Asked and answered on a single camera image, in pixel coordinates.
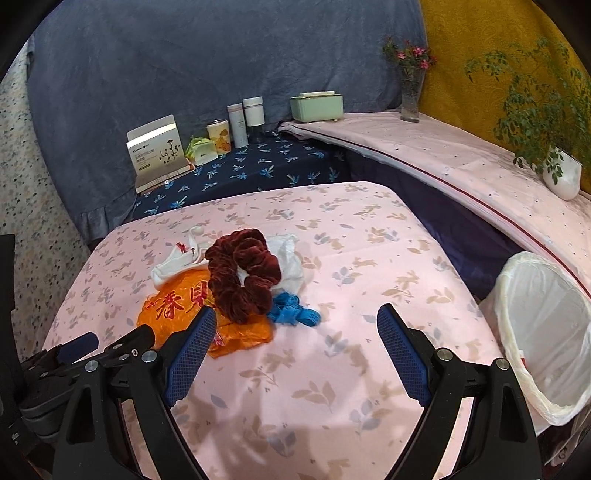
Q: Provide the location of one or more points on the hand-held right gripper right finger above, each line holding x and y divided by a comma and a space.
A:
406, 355

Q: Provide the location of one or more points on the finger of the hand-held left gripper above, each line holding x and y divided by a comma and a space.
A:
134, 339
78, 344

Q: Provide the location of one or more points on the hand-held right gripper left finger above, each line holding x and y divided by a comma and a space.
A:
189, 355

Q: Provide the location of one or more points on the orange plastic bag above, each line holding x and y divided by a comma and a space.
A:
175, 309

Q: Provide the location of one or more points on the dark red velvet scrunchie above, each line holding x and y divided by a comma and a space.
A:
221, 258

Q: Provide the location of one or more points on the blue lace ribbon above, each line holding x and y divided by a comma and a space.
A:
291, 311

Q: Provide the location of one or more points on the pink trash bin white liner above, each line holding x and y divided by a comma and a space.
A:
545, 332

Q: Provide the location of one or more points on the dark purple cloth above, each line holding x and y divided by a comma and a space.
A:
443, 230

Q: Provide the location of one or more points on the pink floral tablecloth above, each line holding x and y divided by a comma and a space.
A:
346, 230

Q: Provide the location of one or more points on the white card box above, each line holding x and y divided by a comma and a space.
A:
157, 154

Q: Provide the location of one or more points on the navy floral cloth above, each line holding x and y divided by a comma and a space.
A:
258, 170

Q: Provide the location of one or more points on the small green packet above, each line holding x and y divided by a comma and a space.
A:
202, 151

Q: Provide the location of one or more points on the pale pink speckled cloth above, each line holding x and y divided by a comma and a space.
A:
438, 152

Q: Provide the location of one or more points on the yellow printed can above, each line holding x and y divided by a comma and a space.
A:
219, 137

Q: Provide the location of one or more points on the slim white bottle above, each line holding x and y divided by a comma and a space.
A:
238, 127

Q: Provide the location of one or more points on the green plant in white pot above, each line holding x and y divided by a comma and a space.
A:
565, 175

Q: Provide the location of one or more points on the white jar with cap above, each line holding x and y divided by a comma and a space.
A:
253, 113

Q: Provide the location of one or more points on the glass vase with pink flowers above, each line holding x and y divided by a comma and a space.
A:
410, 104

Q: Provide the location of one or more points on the pale green tissue box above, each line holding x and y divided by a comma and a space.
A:
316, 108

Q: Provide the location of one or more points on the blue-grey hanging blanket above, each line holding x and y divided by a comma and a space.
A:
184, 69

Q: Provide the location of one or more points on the mustard yellow hanging blanket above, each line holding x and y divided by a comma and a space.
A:
461, 69

